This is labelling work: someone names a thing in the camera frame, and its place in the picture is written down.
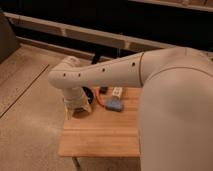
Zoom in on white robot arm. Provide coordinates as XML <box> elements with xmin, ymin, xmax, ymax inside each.
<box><xmin>48</xmin><ymin>47</ymin><xmax>213</xmax><ymax>171</ymax></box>

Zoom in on white rectangular box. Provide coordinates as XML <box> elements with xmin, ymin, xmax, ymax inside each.
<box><xmin>112</xmin><ymin>87</ymin><xmax>123</xmax><ymax>98</ymax></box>

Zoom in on dark blue bowl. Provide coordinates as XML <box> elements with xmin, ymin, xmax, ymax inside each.
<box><xmin>82</xmin><ymin>87</ymin><xmax>94</xmax><ymax>104</ymax></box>

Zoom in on blue sponge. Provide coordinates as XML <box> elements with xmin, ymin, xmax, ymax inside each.
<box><xmin>105</xmin><ymin>99</ymin><xmax>124</xmax><ymax>112</ymax></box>

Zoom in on wooden table leg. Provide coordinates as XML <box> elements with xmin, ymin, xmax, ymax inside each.
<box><xmin>72</xmin><ymin>157</ymin><xmax>81</xmax><ymax>171</ymax></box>

